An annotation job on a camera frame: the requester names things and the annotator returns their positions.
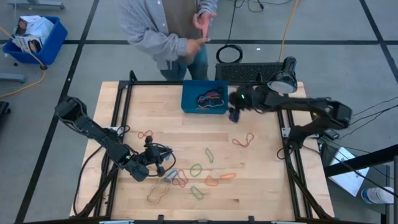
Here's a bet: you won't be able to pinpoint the long green rubber band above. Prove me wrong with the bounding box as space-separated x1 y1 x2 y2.
189 185 205 201
204 147 215 164

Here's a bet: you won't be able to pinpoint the black floor cables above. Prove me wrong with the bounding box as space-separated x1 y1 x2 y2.
233 0 294 14

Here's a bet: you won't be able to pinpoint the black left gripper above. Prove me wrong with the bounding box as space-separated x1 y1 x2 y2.
140 143 173 177

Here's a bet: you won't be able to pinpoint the small red rubber band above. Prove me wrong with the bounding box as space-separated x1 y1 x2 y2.
137 129 154 140

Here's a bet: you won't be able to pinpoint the person's hand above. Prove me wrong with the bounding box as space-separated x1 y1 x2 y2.
185 37 211 58
192 11 218 40

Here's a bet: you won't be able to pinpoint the black desk lamp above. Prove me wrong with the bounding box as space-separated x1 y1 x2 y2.
255 56 299 95

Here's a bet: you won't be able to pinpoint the coiled black cable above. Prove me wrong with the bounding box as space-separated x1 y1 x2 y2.
215 0 244 65

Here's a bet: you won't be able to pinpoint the white printed carton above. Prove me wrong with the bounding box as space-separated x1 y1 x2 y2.
14 15 42 35
12 35 44 54

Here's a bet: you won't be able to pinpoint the yellow extension cable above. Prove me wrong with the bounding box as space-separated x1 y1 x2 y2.
277 0 300 63
0 26 47 99

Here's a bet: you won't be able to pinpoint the white plastic bottle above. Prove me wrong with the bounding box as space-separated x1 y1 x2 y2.
361 186 396 205

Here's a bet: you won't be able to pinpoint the blue plastic table bin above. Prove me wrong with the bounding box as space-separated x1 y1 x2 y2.
181 79 229 115

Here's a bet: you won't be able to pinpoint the blue plastic floor tub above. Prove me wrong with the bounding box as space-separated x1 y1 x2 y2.
2 15 68 66

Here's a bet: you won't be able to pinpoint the large tan rubber band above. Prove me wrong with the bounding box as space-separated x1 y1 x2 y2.
146 178 174 206

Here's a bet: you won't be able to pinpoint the black metal bar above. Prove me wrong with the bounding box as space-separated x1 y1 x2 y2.
323 144 398 179

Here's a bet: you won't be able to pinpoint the round green rubber band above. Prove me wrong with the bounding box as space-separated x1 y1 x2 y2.
189 163 203 178

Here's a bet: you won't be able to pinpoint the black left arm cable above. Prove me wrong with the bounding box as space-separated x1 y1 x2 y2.
72 144 105 216

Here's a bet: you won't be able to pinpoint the red-orange rubber band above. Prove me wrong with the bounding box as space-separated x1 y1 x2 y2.
231 132 256 149

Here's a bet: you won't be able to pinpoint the grey metal stand foot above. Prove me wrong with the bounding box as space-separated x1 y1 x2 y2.
0 72 27 84
7 0 65 11

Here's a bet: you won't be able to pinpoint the black power cables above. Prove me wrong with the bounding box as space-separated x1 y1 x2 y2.
338 95 398 140

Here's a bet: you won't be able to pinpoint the white flat box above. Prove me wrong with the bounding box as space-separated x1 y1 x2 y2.
328 146 371 198

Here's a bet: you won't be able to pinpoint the black perforated panel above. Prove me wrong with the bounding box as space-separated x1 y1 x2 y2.
215 62 285 83

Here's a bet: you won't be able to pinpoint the black power adapter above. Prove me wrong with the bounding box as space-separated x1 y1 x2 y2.
322 128 341 141

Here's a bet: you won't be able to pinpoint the person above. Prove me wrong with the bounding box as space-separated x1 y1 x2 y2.
115 0 219 82

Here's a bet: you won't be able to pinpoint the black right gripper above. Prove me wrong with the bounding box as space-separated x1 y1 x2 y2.
228 85 259 124

